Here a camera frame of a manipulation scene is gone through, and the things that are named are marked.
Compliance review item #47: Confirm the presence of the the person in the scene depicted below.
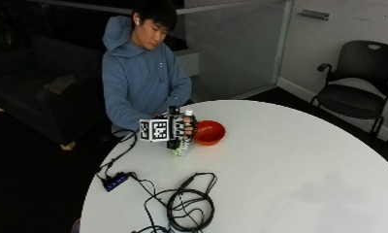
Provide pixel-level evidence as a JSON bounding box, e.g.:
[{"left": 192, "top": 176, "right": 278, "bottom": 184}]
[{"left": 100, "top": 0, "right": 194, "bottom": 134}]

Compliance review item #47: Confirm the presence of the black coiled cable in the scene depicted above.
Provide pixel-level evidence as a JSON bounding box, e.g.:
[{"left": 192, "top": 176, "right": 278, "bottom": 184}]
[{"left": 130, "top": 172, "right": 218, "bottom": 233}]

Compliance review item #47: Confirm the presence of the black usb hub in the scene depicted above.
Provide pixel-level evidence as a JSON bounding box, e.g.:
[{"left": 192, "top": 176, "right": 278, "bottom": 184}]
[{"left": 100, "top": 172, "right": 132, "bottom": 192}]

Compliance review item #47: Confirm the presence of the grey wall bracket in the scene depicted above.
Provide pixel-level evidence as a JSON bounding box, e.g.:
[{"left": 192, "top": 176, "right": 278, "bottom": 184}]
[{"left": 297, "top": 9, "right": 330, "bottom": 21}]

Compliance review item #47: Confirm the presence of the clear plastic bottle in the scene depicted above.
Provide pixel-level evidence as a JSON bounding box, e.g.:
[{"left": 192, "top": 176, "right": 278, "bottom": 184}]
[{"left": 172, "top": 109, "right": 196, "bottom": 157}]

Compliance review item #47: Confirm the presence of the white marker cube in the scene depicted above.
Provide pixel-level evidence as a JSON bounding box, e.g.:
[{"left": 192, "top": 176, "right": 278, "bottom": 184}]
[{"left": 138, "top": 117, "right": 170, "bottom": 143}]

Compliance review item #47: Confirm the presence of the dark sofa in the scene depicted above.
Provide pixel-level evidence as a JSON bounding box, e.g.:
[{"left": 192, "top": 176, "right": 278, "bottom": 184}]
[{"left": 0, "top": 34, "right": 108, "bottom": 151}]

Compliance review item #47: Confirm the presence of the black office chair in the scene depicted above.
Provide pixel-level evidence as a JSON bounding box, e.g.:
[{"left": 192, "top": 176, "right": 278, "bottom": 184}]
[{"left": 309, "top": 40, "right": 388, "bottom": 144}]

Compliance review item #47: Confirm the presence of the black cable to glove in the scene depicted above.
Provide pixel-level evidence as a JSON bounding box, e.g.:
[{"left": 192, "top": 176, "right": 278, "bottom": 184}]
[{"left": 94, "top": 128, "right": 140, "bottom": 181}]

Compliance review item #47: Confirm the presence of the red bowl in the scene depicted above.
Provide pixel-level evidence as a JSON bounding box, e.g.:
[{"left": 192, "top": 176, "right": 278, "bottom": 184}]
[{"left": 193, "top": 119, "right": 227, "bottom": 147}]

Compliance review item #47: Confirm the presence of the glass partition panel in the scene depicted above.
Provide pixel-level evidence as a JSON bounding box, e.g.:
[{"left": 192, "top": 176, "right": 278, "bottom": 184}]
[{"left": 176, "top": 0, "right": 294, "bottom": 102}]

